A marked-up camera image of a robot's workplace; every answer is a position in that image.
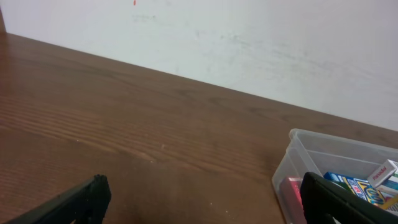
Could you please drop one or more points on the yellow medicine box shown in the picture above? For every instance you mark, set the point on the yellow medicine box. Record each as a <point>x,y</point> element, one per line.
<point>391,205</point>

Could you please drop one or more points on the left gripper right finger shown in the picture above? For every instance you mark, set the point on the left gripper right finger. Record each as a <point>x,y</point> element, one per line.
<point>325,202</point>

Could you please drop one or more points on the green round-logo box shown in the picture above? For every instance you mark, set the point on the green round-logo box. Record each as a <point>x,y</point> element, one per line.
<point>345,186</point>

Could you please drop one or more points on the clear plastic container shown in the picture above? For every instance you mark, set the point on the clear plastic container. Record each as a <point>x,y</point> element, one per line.
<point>320,153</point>

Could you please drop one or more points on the blue Kool Fever box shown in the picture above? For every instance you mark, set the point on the blue Kool Fever box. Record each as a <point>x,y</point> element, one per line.
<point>361,188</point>

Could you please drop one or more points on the white green Panadol box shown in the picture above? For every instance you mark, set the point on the white green Panadol box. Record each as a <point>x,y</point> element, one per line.
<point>384,178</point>

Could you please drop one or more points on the red medicine box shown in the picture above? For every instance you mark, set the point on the red medicine box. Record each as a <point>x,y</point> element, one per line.
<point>290,192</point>

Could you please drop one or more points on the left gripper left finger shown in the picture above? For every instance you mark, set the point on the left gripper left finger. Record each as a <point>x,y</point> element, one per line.
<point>84,203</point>

